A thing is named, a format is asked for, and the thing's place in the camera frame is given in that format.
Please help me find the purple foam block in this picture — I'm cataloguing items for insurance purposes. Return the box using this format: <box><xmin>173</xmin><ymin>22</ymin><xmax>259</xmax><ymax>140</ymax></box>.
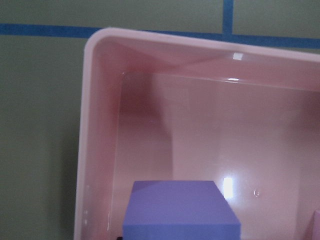
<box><xmin>122</xmin><ymin>180</ymin><xmax>241</xmax><ymax>240</ymax></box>

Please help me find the pink plastic bin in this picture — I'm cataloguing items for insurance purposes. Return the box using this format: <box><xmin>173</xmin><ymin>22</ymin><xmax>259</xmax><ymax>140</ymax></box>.
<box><xmin>74</xmin><ymin>28</ymin><xmax>320</xmax><ymax>240</ymax></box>

